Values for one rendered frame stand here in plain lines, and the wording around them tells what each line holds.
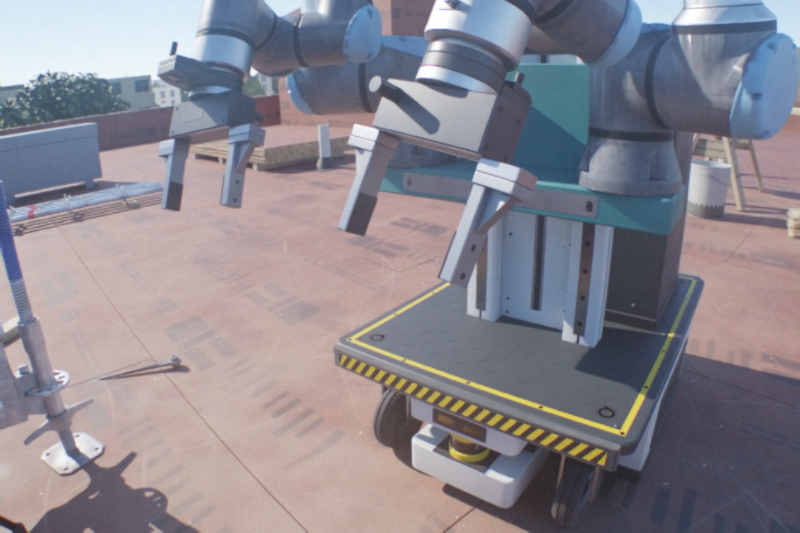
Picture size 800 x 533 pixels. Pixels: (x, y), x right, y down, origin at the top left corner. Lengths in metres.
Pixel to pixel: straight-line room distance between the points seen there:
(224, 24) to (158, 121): 11.27
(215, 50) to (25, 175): 5.50
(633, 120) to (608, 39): 0.32
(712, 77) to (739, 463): 1.03
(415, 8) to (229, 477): 8.91
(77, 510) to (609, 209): 1.33
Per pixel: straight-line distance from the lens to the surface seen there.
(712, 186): 3.79
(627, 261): 1.29
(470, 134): 0.42
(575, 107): 1.05
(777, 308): 2.50
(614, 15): 0.56
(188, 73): 0.70
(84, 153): 6.23
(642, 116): 0.86
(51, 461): 1.61
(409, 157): 1.06
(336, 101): 1.13
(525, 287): 1.28
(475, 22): 0.45
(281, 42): 0.85
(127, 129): 11.83
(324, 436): 1.45
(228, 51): 0.74
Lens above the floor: 0.90
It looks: 18 degrees down
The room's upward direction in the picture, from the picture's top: 2 degrees counter-clockwise
